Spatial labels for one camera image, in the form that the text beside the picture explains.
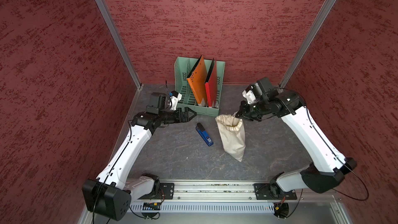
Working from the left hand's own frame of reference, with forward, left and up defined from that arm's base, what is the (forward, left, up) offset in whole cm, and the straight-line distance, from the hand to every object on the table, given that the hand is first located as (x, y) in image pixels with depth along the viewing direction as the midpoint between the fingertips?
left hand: (189, 118), depth 73 cm
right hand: (-3, -21, +5) cm, 22 cm away
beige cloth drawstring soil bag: (-9, -20, +3) cm, 22 cm away
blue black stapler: (+5, -5, -21) cm, 22 cm away
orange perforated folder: (+24, -3, +2) cm, 25 cm away
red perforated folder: (+21, -11, +2) cm, 24 cm away
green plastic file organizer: (+44, +8, -5) cm, 45 cm away
